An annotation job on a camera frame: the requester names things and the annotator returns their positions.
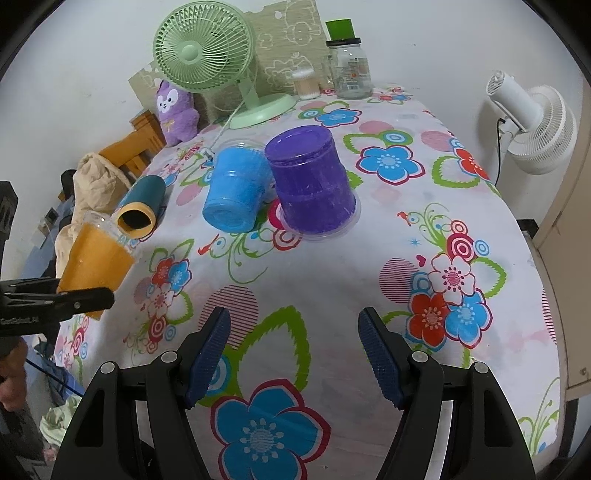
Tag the person's hand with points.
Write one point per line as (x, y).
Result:
(14, 386)

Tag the purple plush toy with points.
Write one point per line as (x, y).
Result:
(176, 114)

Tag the glass mason jar mug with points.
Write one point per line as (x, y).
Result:
(349, 69)

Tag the purple plastic cup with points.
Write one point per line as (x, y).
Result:
(316, 199)

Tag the beige cabinet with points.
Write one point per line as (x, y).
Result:
(563, 243)

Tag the green card in jar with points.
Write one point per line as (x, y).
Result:
(341, 29)

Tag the orange plastic cup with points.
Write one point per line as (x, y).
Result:
(101, 256)

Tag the teal cup yellow rim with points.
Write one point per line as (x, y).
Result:
(136, 215)

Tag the blue plastic cup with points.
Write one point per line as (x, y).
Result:
(241, 179)

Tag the green desk fan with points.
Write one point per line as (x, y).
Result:
(208, 45)

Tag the floral tablecloth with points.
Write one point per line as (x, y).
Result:
(433, 248)

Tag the clear toothpick container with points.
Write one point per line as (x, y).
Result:
(306, 83)

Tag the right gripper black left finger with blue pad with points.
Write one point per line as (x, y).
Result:
(174, 383)

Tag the beige patterned board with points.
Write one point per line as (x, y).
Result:
(289, 36)

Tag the dark clothes pile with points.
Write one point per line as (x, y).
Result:
(67, 184)

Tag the beige padded jacket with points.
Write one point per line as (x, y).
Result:
(99, 186)

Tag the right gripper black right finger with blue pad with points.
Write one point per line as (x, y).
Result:
(485, 440)

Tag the white floor fan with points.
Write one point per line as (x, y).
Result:
(538, 129)

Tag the wooden chair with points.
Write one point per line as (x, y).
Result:
(146, 138)

